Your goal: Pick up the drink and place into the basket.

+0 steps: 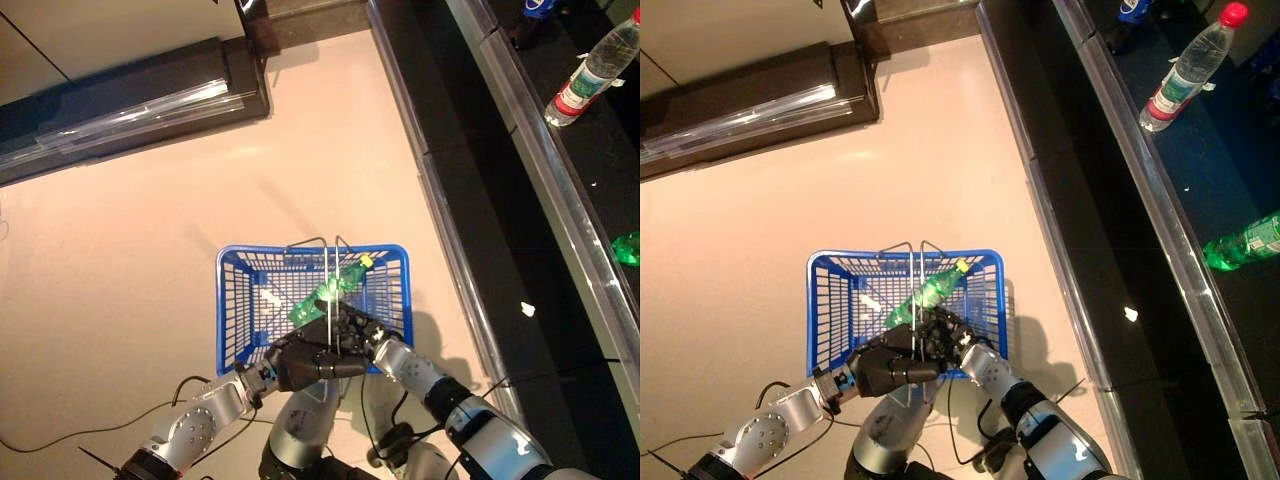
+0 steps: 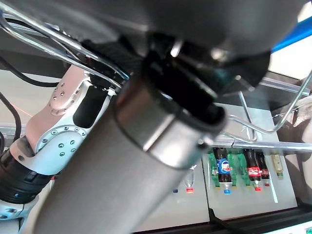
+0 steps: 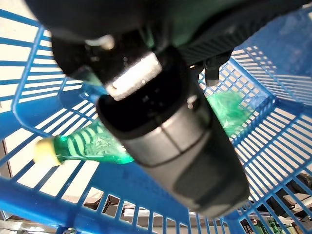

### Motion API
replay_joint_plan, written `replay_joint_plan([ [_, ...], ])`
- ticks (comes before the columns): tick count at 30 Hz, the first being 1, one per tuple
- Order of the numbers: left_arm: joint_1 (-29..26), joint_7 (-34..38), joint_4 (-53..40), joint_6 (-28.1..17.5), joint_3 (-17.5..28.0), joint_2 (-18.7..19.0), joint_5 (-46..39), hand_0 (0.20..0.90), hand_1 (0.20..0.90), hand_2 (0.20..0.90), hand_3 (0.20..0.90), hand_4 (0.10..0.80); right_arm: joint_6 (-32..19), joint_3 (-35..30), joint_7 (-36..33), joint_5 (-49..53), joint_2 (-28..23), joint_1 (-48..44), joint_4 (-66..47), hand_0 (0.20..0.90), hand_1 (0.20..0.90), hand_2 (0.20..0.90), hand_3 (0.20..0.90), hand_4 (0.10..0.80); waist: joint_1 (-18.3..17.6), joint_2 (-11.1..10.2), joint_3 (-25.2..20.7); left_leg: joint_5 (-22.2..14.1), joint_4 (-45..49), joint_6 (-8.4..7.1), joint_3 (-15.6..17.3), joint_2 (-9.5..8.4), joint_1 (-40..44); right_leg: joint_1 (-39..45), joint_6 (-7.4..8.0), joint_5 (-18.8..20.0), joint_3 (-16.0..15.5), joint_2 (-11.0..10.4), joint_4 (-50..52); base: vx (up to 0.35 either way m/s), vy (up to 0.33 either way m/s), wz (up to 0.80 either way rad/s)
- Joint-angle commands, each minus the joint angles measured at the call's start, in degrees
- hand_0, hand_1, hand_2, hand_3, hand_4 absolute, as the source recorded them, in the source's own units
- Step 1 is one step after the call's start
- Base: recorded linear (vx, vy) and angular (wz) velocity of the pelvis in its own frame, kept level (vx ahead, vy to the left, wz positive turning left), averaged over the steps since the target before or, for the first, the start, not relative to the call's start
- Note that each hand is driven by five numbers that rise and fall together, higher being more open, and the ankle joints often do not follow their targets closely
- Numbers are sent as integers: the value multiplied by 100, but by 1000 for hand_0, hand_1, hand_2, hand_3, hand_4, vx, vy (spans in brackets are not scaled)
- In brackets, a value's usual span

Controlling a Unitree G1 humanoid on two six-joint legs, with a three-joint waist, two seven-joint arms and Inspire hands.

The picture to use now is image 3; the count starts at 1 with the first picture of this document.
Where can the robot right hand black silver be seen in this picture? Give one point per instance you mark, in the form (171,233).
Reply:
(158,109)

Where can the green soda bottle yellow cap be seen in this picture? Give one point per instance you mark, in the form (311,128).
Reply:
(97,146)

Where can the blue plastic shopping basket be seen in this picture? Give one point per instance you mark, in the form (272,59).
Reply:
(136,180)

